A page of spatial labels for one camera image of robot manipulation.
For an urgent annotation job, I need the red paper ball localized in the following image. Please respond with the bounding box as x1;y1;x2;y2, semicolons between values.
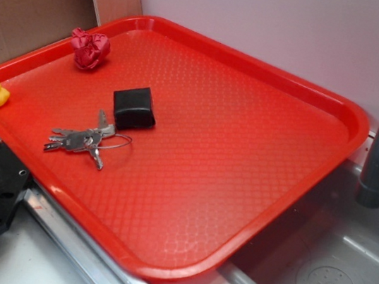
71;28;111;71

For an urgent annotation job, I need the red plastic tray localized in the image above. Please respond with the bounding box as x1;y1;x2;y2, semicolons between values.
0;16;369;280

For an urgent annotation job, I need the small black box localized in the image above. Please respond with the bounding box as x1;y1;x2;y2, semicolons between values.
113;87;156;130

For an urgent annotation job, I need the silver key bunch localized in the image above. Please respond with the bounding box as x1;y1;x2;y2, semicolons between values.
43;110;133;171

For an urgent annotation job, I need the grey sink basin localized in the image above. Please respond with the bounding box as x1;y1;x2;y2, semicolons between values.
220;162;379;284

